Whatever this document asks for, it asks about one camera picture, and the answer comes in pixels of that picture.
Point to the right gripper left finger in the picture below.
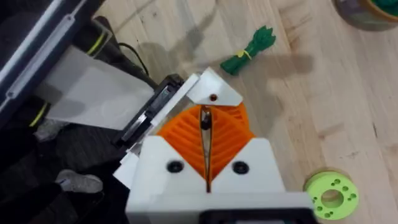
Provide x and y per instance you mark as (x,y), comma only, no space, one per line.
(174,155)

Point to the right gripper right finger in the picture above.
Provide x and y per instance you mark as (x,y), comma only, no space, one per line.
(245,168)

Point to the person's foot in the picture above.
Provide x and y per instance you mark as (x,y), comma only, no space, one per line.
(79,182)
(49,130)

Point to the green disc with holes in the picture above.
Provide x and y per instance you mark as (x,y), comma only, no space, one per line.
(331,196)

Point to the orange ribbed wedge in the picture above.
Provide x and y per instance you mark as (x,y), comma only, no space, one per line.
(237,112)

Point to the grey tub with toys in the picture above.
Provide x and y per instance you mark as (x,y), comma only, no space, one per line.
(367,12)

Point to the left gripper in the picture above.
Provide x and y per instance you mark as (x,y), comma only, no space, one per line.
(93,93)

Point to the green toy vegetable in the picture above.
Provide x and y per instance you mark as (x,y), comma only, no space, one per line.
(248,51)

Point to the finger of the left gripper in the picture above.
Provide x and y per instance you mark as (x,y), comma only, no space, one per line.
(214,87)

